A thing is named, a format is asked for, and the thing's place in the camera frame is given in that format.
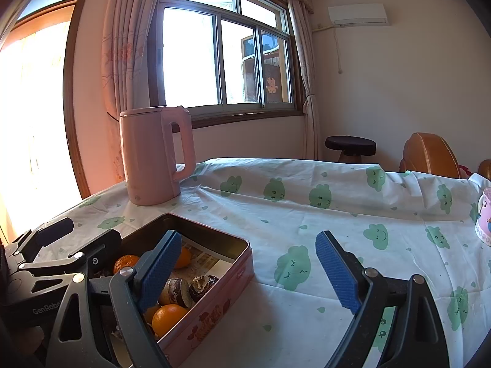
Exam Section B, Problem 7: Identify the window with brown frame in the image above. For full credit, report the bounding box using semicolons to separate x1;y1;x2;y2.
147;0;303;128

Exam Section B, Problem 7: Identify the pink metal tin box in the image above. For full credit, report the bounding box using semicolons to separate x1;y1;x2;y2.
86;213;254;367

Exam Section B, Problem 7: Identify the pink right curtain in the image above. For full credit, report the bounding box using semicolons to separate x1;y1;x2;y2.
288;0;320;160

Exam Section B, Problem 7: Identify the dark round stool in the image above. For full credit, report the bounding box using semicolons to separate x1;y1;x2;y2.
325;136;376;164

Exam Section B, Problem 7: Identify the white cloud-print tablecloth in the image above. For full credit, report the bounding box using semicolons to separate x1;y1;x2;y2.
38;159;490;367

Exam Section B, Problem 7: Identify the small yellowish fruit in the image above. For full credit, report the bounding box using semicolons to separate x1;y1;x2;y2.
144;304;160;325

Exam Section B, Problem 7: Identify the brown leather chair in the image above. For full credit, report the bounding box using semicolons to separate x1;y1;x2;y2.
400;132;462;178

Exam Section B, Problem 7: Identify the large wrinkled orange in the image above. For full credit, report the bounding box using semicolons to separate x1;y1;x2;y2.
113;254;140;274

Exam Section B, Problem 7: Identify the brown layered cake roll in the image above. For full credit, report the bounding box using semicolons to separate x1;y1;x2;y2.
158;278;195;309

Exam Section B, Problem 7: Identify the pink cartoon cup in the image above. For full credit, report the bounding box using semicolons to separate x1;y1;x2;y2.
475;187;491;247

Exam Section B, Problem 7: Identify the pink electric kettle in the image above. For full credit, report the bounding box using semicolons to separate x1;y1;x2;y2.
119;106;196;206

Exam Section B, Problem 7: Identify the paper booklet in box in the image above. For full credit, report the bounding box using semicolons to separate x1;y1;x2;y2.
171;236;235;282

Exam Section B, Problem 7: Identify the pink left curtain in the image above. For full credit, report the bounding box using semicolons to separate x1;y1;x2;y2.
102;0;157;183

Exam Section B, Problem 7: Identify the white air conditioner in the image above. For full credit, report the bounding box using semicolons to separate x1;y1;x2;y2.
328;3;389;27

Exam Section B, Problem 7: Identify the brown leather sofa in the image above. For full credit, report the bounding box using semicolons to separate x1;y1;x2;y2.
478;159;491;180

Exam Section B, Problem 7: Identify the small orange behind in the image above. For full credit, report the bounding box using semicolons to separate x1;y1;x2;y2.
174;247;192;270

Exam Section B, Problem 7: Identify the orange in middle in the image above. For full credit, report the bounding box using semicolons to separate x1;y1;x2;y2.
152;304;188;337

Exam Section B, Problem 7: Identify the pink curtain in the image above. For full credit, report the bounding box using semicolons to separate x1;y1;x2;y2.
102;0;157;183
288;0;320;160

